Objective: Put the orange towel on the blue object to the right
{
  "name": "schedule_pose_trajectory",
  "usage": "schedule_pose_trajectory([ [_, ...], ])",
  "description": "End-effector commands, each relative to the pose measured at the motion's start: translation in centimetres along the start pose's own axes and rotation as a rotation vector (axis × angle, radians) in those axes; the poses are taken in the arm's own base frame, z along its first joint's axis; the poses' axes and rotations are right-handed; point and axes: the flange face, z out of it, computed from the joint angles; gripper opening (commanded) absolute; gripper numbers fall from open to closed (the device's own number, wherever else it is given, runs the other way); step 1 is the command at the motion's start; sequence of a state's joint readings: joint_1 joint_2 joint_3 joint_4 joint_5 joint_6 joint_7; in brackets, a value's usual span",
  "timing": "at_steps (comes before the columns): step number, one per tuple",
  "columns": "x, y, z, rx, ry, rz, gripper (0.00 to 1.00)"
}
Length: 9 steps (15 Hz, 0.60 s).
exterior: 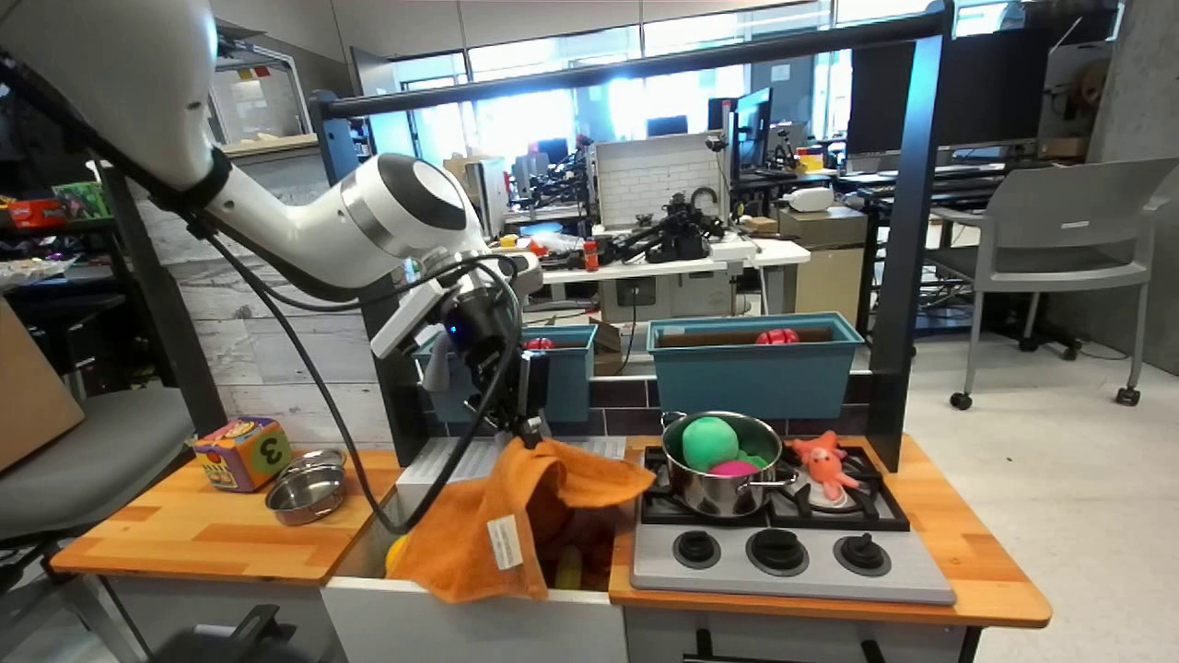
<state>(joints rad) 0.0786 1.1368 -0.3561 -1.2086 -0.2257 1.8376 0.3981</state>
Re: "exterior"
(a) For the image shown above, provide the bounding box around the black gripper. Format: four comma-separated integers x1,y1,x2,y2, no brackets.
429,271,554,449

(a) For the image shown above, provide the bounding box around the orange towel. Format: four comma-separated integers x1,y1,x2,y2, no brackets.
387,435,660,606

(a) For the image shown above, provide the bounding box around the small teal bin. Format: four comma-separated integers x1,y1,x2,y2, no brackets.
417,321,606,435

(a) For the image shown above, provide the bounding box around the green ball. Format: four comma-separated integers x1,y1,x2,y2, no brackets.
678,417,745,471

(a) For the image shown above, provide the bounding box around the white desk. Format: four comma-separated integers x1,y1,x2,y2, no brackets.
539,235,815,324

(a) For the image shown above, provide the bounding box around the pink ball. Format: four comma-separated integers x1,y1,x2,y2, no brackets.
709,455,764,486

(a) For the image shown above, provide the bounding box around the white toy sink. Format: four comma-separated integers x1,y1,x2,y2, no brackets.
321,425,633,663

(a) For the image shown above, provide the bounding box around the large teal bin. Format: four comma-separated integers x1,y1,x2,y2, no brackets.
646,310,871,423

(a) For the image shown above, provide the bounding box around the small steel pot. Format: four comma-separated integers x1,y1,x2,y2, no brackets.
263,444,354,526

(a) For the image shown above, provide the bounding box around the grey wood backboard panel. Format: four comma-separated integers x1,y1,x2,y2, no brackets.
115,143,410,455

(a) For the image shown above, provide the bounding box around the grey toy stove top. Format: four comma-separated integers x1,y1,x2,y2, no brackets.
632,438,962,606

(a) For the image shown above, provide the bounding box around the orange toy lobster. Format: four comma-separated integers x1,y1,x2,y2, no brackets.
785,425,864,507

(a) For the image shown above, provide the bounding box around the grey seat cushion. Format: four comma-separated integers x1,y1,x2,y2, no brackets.
0,384,199,545

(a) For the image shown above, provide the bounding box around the brown cardboard sheet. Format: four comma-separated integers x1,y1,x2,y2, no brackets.
0,297,89,475

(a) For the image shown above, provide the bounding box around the grey plastic chair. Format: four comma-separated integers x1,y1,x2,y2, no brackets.
932,153,1179,412

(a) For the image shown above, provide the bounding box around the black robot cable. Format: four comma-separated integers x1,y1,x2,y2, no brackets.
199,223,530,538

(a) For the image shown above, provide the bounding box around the steel pot with handle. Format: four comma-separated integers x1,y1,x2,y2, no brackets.
660,403,815,520

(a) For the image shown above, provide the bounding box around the black metal frame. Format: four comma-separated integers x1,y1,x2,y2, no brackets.
311,0,957,475

